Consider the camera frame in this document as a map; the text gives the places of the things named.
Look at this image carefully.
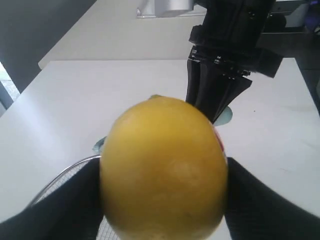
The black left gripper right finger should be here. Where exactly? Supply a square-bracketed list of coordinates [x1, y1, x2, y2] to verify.
[224, 157, 320, 240]

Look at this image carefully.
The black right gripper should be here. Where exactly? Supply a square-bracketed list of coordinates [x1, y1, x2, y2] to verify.
[185, 0, 281, 124]

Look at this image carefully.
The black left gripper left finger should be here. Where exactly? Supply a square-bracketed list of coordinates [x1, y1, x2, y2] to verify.
[0, 159, 103, 240]

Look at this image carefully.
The teal handled peeler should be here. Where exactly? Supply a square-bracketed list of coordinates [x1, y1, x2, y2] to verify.
[92, 106, 233, 154]

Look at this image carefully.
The yellow lemon with sticker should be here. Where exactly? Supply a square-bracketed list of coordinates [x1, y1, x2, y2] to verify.
[100, 95, 228, 240]

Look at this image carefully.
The oval wire mesh basket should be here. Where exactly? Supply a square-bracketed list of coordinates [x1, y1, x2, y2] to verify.
[26, 154, 120, 240]

